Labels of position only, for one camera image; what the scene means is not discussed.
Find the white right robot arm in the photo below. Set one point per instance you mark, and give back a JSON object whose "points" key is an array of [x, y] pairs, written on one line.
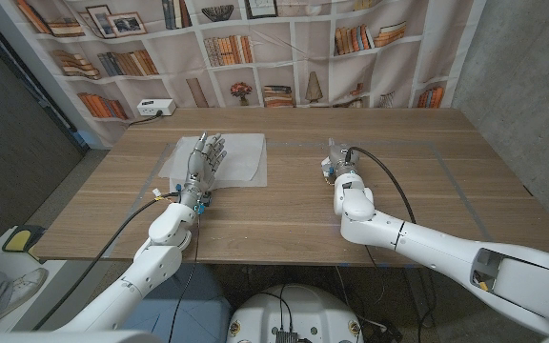
{"points": [[422, 238]]}

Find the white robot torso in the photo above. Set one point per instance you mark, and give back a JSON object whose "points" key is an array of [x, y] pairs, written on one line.
{"points": [[312, 309]]}

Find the grey table leg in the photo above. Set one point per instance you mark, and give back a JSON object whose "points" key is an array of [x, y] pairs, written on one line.
{"points": [[417, 295]]}

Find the printed bookshelf backdrop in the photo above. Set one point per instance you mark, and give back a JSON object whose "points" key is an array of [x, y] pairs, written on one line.
{"points": [[312, 57]]}

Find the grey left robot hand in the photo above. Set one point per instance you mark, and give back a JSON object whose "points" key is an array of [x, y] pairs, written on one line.
{"points": [[203, 167]]}

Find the white power strip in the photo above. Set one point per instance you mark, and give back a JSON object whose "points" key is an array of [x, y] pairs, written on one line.
{"points": [[155, 107]]}

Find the blue grey box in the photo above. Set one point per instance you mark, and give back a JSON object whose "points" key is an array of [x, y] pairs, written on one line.
{"points": [[198, 309]]}

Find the white low platform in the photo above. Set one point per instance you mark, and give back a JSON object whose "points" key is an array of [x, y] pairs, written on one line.
{"points": [[12, 264]]}

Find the yellow and black pad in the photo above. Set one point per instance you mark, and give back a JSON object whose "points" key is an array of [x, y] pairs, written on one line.
{"points": [[19, 240]]}

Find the translucent plastic sheet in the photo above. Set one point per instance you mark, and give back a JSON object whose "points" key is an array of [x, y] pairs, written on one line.
{"points": [[246, 157]]}

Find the white shoe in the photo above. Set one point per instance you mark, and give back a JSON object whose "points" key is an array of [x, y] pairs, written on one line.
{"points": [[26, 288]]}

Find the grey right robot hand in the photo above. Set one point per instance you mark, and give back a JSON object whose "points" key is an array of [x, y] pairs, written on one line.
{"points": [[343, 159]]}

